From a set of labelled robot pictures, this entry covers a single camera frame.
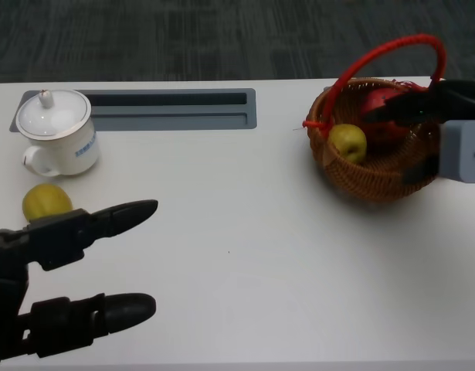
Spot brown wicker basket red handle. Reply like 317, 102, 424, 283
302, 33, 446, 204

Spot red apple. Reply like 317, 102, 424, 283
359, 87, 412, 146

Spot white ceramic mug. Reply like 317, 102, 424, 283
21, 115, 100, 178

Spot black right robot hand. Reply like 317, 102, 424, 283
360, 78, 475, 187

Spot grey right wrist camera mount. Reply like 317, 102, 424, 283
437, 118, 475, 183

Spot grey table cable tray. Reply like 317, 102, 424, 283
9, 88, 258, 132

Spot green pear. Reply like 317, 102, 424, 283
328, 123, 368, 164
22, 184, 73, 222

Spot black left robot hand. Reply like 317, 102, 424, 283
0, 199, 159, 362

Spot white mug lid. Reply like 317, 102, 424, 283
15, 89, 93, 141

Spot red happy birthday ribbon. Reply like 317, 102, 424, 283
389, 79, 431, 94

